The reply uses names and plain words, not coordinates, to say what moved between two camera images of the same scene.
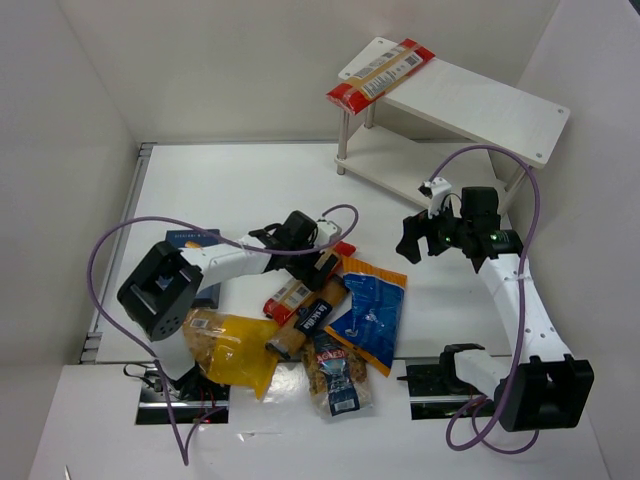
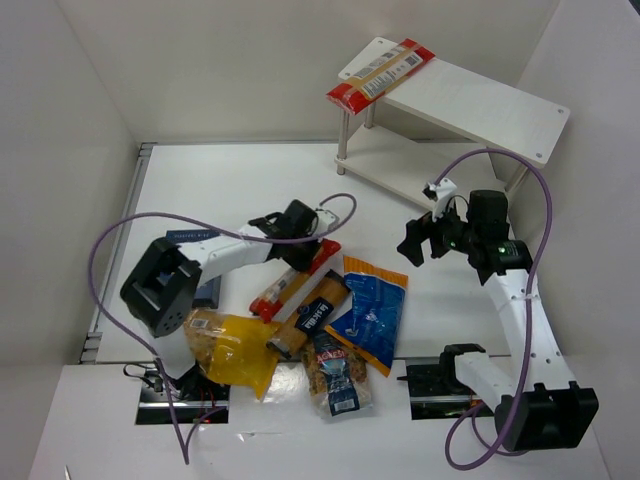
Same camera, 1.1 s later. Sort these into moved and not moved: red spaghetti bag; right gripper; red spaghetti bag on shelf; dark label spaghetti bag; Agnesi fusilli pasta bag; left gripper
Moved: red spaghetti bag; left gripper
Not moved: right gripper; Agnesi fusilli pasta bag; dark label spaghetti bag; red spaghetti bag on shelf
